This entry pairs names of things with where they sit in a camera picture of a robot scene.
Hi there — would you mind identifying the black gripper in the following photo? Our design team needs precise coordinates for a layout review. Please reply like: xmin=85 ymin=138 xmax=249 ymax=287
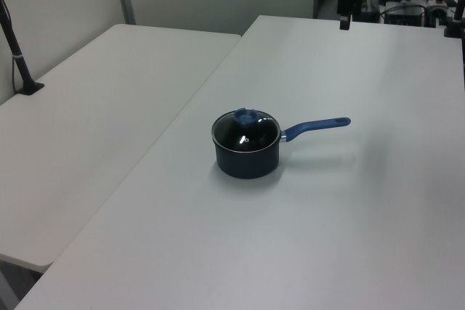
xmin=339 ymin=0 xmax=352 ymax=31

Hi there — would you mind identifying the glass lid with blue knob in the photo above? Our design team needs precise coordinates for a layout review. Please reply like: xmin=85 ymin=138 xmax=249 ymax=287
xmin=211 ymin=107 xmax=282 ymax=154

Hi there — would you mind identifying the black box device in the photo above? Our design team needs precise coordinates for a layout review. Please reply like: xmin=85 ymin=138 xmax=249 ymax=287
xmin=384 ymin=4 xmax=426 ymax=26

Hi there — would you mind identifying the black stand pole with clamp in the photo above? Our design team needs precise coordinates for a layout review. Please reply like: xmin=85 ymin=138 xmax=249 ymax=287
xmin=442 ymin=0 xmax=465 ymax=38
xmin=0 ymin=0 xmax=46 ymax=96

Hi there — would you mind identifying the white side table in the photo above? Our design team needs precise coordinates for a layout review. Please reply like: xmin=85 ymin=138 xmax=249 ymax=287
xmin=0 ymin=23 xmax=243 ymax=268

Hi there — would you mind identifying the dark blue saucepan, blue handle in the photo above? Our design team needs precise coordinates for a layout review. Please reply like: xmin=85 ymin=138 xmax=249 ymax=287
xmin=211 ymin=107 xmax=352 ymax=180

